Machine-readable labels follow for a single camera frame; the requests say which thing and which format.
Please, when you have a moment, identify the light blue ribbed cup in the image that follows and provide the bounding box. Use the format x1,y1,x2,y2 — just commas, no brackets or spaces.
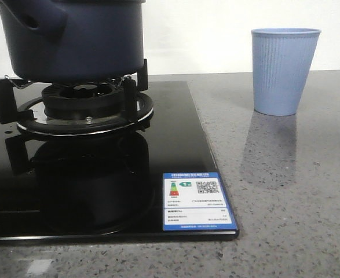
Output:
251,28,321,116

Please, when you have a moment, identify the black pot support grate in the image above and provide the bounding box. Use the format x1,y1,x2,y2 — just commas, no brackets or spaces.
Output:
0,65,153,137

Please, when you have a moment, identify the dark blue cooking pot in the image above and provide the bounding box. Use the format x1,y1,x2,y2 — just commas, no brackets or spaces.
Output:
0,1,144,83

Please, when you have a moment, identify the blue white energy label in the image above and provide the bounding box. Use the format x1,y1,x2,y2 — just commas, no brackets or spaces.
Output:
163,172,237,232

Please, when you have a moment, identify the black round gas burner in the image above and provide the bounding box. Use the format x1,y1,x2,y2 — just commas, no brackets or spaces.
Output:
42,84,124,120

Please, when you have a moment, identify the black glass gas stove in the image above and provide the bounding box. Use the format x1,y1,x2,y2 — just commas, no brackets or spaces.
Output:
0,82,239,244

